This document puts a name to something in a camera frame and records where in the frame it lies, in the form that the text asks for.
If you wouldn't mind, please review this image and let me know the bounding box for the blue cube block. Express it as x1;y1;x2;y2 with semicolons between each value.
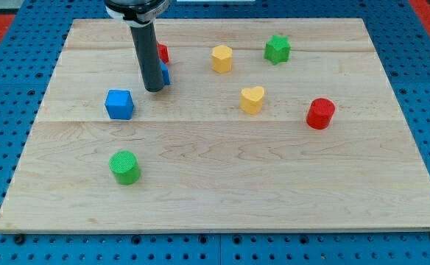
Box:
105;89;134;120

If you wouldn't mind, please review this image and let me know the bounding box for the green star block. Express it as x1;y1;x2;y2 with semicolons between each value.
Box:
264;35;291;65

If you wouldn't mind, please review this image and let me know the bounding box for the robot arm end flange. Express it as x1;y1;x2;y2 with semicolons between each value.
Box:
104;0;172;27

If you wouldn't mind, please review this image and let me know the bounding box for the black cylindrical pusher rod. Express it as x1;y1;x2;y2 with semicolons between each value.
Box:
130;23;164;93

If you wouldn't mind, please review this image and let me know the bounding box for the red block behind rod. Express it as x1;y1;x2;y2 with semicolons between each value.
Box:
157;42;169;64

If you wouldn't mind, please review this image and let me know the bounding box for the yellow heart block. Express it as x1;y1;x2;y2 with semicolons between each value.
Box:
239;86;265;115

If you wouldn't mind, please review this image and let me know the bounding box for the yellow hexagon block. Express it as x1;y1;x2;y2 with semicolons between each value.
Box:
211;45;233;74

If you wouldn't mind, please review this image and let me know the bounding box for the green cylinder block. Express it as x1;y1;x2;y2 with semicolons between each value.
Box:
109;150;141;185

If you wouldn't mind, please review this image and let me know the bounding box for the wooden board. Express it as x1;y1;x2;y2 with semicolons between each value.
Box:
0;18;430;234

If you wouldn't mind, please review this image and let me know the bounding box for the red cylinder block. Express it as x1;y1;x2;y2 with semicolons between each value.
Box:
306;98;336;130

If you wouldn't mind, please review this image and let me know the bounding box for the blue triangle block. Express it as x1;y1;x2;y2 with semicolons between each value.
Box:
160;60;171;85

